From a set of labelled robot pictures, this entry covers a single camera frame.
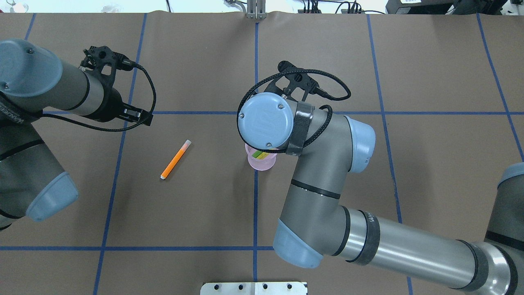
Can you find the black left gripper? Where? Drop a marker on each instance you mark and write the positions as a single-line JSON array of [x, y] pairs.
[[111, 105]]

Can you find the orange highlighter pen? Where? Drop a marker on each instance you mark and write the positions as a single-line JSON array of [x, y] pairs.
[[171, 165]]

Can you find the green highlighter pen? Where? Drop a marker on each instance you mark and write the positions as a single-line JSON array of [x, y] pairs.
[[258, 155]]

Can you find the yellow highlighter pen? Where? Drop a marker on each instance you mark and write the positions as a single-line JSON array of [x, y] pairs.
[[266, 156]]

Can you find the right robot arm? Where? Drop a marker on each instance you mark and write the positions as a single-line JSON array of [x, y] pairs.
[[431, 198]]

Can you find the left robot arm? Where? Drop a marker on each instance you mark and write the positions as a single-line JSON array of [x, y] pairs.
[[36, 84]]

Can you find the pink mesh pen holder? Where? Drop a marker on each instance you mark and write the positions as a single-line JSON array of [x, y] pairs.
[[258, 164]]

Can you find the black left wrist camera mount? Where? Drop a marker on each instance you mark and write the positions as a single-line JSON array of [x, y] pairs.
[[103, 63]]

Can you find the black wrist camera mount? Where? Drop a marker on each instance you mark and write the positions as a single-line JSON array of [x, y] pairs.
[[103, 63], [297, 80]]

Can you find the aluminium frame post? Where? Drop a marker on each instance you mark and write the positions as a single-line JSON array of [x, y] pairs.
[[256, 9]]

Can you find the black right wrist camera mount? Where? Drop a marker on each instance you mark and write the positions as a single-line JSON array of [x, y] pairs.
[[297, 80]]

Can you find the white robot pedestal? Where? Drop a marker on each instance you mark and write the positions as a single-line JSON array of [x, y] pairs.
[[255, 288]]

